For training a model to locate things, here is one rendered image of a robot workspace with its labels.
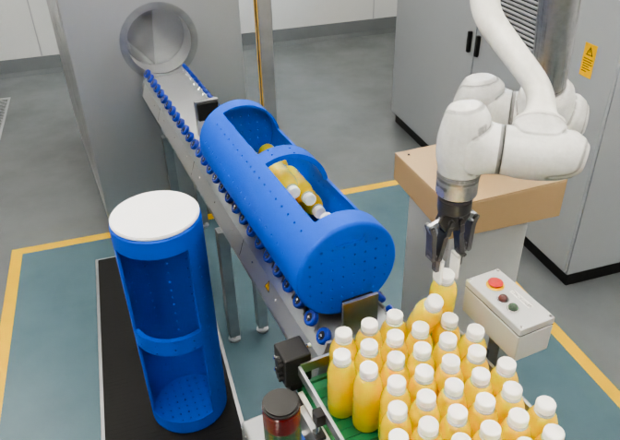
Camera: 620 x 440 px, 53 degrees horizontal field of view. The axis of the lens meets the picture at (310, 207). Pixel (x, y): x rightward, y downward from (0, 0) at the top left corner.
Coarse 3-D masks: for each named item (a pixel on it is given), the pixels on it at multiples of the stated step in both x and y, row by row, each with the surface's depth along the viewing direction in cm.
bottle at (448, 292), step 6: (432, 282) 149; (432, 288) 148; (438, 288) 146; (444, 288) 145; (450, 288) 146; (456, 288) 147; (444, 294) 146; (450, 294) 146; (456, 294) 148; (444, 300) 146; (450, 300) 147; (444, 306) 148; (450, 306) 149; (444, 312) 149
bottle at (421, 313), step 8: (416, 304) 145; (424, 304) 142; (416, 312) 144; (424, 312) 142; (432, 312) 141; (440, 312) 142; (408, 320) 150; (416, 320) 145; (424, 320) 142; (432, 320) 142; (408, 328) 150; (432, 328) 146
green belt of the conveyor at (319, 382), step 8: (320, 376) 153; (312, 384) 151; (320, 384) 151; (304, 392) 149; (320, 392) 149; (312, 400) 146; (336, 424) 141; (344, 424) 141; (352, 424) 141; (328, 432) 139; (344, 432) 139; (352, 432) 139; (360, 432) 139; (376, 432) 139
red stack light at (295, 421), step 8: (264, 416) 101; (296, 416) 101; (264, 424) 103; (272, 424) 100; (280, 424) 100; (288, 424) 100; (296, 424) 102; (272, 432) 101; (280, 432) 101; (288, 432) 101
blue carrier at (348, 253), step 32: (224, 128) 203; (256, 128) 225; (224, 160) 196; (256, 160) 183; (288, 160) 218; (256, 192) 175; (288, 192) 166; (320, 192) 197; (256, 224) 174; (288, 224) 159; (320, 224) 152; (352, 224) 150; (288, 256) 155; (320, 256) 151; (352, 256) 155; (384, 256) 160; (320, 288) 156; (352, 288) 161
